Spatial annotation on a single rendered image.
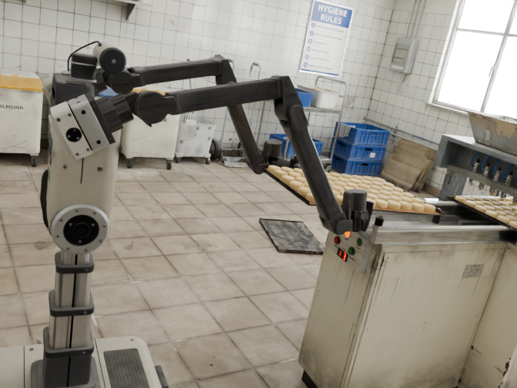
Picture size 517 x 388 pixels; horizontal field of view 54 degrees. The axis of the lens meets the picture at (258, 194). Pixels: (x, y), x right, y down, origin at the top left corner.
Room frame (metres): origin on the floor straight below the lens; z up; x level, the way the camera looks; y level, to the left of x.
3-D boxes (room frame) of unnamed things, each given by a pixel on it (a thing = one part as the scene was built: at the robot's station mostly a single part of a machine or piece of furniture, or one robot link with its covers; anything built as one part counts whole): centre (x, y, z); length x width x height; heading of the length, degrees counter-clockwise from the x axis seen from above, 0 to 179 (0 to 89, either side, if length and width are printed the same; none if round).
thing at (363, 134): (6.52, -1.16, 0.50); 0.60 x 0.40 x 0.20; 126
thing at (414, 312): (2.05, -0.71, 0.45); 0.70 x 0.34 x 0.90; 118
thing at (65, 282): (1.41, 0.53, 0.53); 0.11 x 0.11 x 0.40; 27
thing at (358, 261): (1.88, -0.39, 0.77); 0.24 x 0.04 x 0.14; 28
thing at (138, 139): (5.11, 1.27, 0.38); 0.64 x 0.54 x 0.77; 31
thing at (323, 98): (6.16, -0.47, 0.89); 0.44 x 0.36 x 0.20; 42
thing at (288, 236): (3.78, -0.33, 0.01); 0.60 x 0.40 x 0.03; 18
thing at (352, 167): (6.52, -1.16, 0.10); 0.60 x 0.40 x 0.20; 122
